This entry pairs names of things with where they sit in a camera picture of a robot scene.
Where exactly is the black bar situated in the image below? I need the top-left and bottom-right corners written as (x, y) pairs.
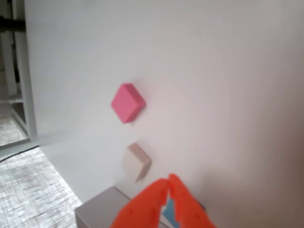
top-left (0, 15), bottom-right (26, 33)

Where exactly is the white box bin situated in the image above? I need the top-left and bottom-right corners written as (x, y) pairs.
top-left (75, 186), bottom-right (207, 228)

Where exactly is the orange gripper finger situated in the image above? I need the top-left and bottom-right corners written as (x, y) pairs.
top-left (169, 174), bottom-right (217, 228)
top-left (110, 178), bottom-right (170, 228)

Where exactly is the white frame furniture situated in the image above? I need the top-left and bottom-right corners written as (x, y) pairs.
top-left (0, 0), bottom-right (38, 149)

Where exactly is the thin black floor cable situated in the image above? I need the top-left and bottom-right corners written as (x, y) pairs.
top-left (0, 145), bottom-right (40, 162)

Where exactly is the pink cuboid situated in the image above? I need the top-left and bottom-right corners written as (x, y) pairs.
top-left (110, 82), bottom-right (147, 124)

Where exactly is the blue cuboid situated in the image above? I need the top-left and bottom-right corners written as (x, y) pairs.
top-left (161, 199), bottom-right (181, 226)

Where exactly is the cream cuboid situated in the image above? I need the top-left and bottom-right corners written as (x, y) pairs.
top-left (122, 142), bottom-right (152, 183)

